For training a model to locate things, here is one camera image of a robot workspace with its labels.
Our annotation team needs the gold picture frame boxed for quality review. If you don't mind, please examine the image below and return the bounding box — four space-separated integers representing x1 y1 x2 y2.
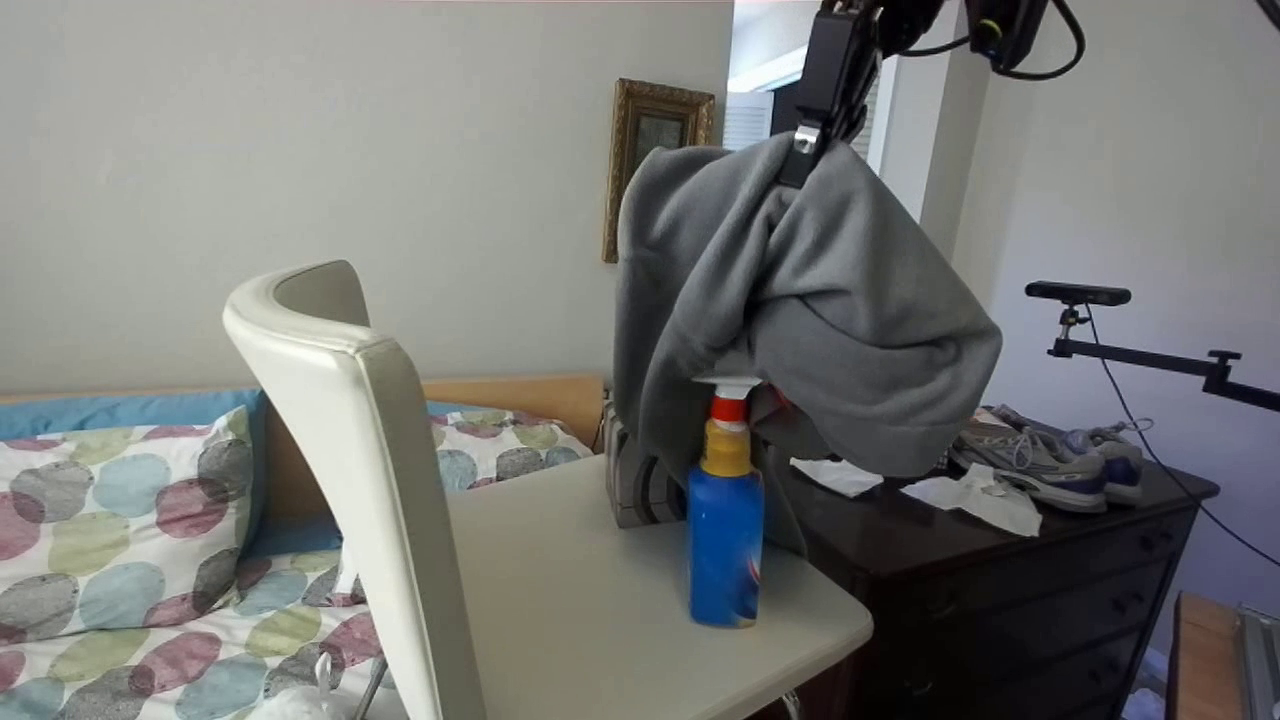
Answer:
601 76 719 266

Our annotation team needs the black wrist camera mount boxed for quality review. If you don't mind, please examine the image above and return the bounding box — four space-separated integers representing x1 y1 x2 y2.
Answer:
874 0 1056 76

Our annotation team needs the white chair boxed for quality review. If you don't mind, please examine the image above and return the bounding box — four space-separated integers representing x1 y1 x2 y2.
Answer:
222 255 878 720

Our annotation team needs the blue pillow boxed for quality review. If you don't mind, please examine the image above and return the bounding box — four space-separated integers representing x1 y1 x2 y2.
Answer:
0 387 274 447

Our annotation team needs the wooden board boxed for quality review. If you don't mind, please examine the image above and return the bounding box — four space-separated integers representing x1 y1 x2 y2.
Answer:
1165 590 1254 720

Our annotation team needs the grey fleece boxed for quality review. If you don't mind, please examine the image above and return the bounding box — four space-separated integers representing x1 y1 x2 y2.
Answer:
607 131 1007 532

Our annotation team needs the black external camera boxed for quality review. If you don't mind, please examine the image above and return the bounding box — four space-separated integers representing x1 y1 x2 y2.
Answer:
1022 276 1135 312

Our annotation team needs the large floral pillow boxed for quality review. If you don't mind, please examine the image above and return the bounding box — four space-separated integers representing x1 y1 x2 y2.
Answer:
426 402 596 498

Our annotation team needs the dark wooden dresser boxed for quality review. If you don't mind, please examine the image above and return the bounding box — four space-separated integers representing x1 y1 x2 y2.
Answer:
772 443 1223 720

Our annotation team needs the small white tissue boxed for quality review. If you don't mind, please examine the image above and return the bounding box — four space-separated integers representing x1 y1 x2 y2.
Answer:
787 453 888 505

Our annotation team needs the thin black camera cable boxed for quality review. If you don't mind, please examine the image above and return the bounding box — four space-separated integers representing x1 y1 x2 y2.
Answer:
1086 312 1280 572

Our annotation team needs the floral bed duvet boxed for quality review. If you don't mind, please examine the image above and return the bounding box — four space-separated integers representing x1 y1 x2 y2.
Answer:
0 572 403 720

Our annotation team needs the blue spray bottle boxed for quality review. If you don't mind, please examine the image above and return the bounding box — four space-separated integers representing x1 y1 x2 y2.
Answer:
686 377 772 631

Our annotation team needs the large white tissue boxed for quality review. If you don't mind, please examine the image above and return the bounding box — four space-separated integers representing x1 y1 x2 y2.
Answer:
896 461 1050 538

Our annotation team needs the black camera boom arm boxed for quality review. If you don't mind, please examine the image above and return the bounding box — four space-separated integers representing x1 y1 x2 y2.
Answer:
1046 301 1280 416

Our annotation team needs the wooden headboard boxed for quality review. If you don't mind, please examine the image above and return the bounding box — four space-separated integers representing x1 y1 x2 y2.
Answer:
253 370 617 556

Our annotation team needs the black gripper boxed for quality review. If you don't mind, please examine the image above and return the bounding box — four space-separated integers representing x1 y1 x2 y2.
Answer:
779 0 893 192

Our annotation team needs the metal rail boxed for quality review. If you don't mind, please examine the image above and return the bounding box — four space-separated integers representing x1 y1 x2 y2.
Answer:
1236 603 1280 720

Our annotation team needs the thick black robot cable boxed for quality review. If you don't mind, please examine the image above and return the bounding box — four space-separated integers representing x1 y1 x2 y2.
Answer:
918 0 1091 84

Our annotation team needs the small floral pillow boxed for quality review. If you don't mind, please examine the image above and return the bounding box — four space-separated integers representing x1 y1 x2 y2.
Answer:
0 402 266 649

